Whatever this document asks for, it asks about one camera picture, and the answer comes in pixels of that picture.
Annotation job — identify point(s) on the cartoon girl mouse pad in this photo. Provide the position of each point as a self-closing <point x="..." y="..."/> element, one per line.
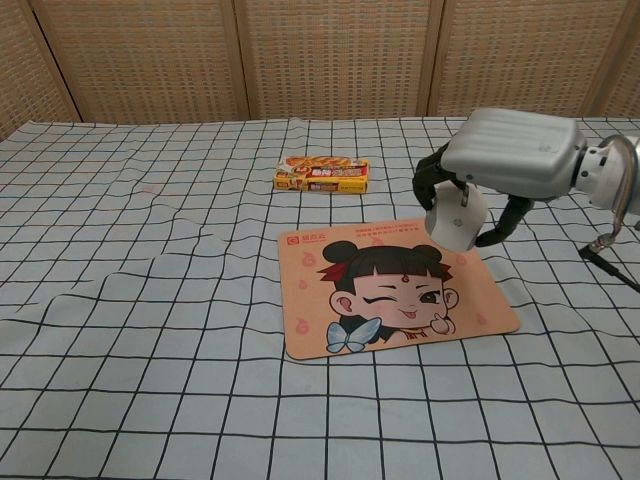
<point x="390" y="290"/>

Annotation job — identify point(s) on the woven bamboo folding screen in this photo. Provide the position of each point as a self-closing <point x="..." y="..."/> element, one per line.
<point x="320" y="57"/>

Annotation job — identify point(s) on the white computer mouse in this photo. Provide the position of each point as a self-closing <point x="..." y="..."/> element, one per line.
<point x="457" y="220"/>

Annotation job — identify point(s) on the checkered white tablecloth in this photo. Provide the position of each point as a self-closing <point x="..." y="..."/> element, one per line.
<point x="150" y="300"/>

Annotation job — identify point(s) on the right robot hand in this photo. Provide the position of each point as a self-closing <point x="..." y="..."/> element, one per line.
<point x="510" y="160"/>

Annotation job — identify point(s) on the yellow orange food box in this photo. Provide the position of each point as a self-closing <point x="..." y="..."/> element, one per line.
<point x="322" y="176"/>

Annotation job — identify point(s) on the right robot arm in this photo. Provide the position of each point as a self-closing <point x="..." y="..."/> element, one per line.
<point x="612" y="172"/>

